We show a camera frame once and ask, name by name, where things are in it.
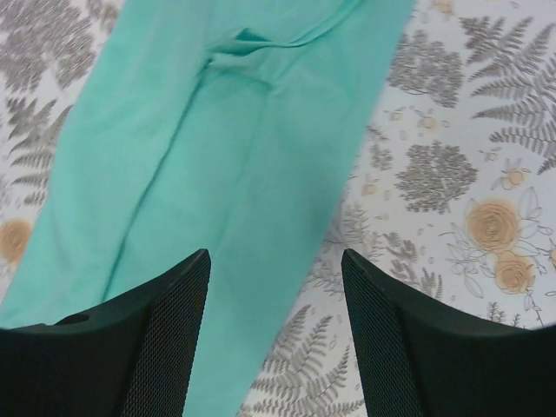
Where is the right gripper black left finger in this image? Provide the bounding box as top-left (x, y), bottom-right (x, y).
top-left (1, 249), bottom-right (211, 416)

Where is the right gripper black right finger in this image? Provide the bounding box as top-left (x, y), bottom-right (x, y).
top-left (341, 249), bottom-right (555, 416)

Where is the teal t shirt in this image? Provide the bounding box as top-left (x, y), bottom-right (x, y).
top-left (1, 1), bottom-right (414, 416)

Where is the floral patterned table mat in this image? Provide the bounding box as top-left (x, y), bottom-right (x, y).
top-left (1, 1), bottom-right (555, 416)

